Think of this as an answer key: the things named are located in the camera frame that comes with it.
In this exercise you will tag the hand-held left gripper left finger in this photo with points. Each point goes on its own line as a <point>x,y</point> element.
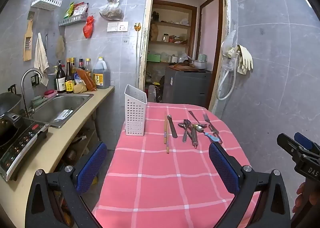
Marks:
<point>91,165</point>

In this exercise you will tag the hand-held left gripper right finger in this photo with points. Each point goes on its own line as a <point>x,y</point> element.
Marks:
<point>223,168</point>

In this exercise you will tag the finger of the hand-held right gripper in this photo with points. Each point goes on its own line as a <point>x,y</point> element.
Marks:
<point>287,143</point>
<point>303,140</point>

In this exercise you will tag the small steel spoon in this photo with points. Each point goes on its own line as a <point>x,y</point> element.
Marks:
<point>181,125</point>

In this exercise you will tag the wooden chopstick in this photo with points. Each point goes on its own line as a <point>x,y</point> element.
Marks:
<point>165,130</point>
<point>167,140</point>

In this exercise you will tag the white perforated utensil basket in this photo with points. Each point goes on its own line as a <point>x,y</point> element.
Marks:
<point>135,115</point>

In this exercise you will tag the person's right hand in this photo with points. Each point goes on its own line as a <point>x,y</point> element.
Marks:
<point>300,196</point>

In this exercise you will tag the beige kitchen counter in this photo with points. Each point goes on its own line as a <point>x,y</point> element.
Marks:
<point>75,123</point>

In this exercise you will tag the pink checked tablecloth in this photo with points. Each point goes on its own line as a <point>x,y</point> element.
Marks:
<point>162,183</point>

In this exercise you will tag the steel sink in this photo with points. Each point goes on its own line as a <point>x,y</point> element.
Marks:
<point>57,105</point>

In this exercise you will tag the black induction cooker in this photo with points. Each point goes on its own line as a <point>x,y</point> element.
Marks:
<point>20,143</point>

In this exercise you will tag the beige sponge block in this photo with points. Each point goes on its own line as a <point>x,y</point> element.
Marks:
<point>80,88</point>

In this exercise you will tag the pink soap dish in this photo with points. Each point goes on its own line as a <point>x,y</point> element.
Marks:
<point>50,93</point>

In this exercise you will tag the soy sauce bottle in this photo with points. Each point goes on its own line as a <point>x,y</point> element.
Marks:
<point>70,85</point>

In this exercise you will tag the orange-red sauce packet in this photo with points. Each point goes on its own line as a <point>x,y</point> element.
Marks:
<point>87,80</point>

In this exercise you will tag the blue and white bag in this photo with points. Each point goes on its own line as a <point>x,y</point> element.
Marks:
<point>78,78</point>

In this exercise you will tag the grey cabinet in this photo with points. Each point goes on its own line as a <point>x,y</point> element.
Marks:
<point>185,88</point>

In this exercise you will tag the dark pump bottle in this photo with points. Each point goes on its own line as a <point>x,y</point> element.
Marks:
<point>60,81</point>

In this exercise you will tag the large cooking wine jug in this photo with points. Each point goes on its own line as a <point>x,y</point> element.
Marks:
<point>101,75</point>

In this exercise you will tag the cream rubber gloves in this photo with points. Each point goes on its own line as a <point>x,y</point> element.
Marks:
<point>245,60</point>

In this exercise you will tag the yellow-capped clear bottle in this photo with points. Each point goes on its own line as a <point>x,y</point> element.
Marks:
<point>88,66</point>

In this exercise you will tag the red-capped dark bottle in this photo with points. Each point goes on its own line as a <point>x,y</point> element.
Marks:
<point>81,64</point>

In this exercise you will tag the dark wok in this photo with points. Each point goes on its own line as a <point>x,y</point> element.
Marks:
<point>8,104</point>

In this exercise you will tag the gold-capped dark bottle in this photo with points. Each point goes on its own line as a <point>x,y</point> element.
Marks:
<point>73,64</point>

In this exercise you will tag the steel faucet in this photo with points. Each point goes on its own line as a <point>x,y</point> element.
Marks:
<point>25,85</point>

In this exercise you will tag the white pot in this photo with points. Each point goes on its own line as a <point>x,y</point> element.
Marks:
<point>199,65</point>

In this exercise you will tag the wooden cutting board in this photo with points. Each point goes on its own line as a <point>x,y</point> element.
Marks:
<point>181,67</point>

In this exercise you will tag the beige hanging towel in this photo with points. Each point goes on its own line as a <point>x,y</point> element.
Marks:
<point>41,58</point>

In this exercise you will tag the hanging loofah cloth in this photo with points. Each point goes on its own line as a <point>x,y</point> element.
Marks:
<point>60,48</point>

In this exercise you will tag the green box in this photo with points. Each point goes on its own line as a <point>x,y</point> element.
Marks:
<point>153,57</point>

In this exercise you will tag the hanging metal ladle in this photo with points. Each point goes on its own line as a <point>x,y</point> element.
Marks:
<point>46,41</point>

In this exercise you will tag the red plastic bag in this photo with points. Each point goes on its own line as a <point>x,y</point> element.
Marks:
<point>88,28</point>

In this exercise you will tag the wooden grater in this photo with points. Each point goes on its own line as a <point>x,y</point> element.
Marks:
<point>28,43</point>

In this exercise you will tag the glass jar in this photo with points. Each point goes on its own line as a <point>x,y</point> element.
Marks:
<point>166,37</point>

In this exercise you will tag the brown paper bag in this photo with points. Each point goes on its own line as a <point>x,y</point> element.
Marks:
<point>155,33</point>

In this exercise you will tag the wooden shelf unit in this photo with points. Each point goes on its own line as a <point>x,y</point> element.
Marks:
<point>172,25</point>

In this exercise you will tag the plastic bag of dried herbs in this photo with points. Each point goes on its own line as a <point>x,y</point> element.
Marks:
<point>111,11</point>

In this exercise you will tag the green snack packet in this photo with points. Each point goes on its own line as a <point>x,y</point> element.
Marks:
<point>68,11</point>

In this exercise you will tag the red snack packet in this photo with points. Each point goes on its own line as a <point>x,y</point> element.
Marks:
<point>81,8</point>

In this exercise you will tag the black wall plug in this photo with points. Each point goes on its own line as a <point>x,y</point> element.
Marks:
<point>35,80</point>

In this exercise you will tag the clear plastic wall bag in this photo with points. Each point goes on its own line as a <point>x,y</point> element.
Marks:
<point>228,43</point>

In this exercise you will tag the worn wooden door frame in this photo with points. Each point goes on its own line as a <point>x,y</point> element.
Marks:
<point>144,50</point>

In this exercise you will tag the white wall switch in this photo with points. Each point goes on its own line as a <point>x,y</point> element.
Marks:
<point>112,27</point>

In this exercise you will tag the white wall socket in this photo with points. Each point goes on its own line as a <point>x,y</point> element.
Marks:
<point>122,26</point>

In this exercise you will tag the orange wall plug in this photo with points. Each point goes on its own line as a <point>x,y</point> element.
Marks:
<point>137,27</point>

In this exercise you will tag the grey wall shelf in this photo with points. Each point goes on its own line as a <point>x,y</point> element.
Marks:
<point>73,20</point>

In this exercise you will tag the white wall rack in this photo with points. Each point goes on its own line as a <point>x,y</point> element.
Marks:
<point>46,1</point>

